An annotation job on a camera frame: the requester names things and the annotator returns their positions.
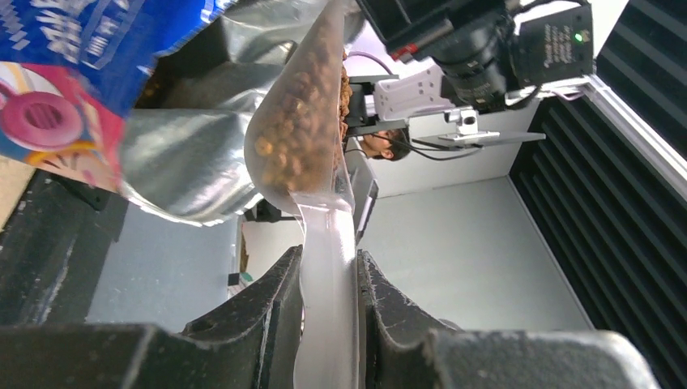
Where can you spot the clear plastic scoop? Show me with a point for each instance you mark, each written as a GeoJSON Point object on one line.
{"type": "Point", "coordinates": [294, 156]}

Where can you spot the pet food bag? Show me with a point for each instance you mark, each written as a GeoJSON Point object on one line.
{"type": "Point", "coordinates": [71, 72]}

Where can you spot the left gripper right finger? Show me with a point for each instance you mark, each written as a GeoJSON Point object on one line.
{"type": "Point", "coordinates": [403, 346]}

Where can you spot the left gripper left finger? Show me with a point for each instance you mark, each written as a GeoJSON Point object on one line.
{"type": "Point", "coordinates": [250, 341]}

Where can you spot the person head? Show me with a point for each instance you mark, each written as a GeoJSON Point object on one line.
{"type": "Point", "coordinates": [391, 145]}

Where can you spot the aluminium frame rail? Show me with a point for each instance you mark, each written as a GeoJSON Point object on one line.
{"type": "Point", "coordinates": [53, 249]}

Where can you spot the overhead camera rig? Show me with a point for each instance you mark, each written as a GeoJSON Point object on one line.
{"type": "Point", "coordinates": [483, 61]}

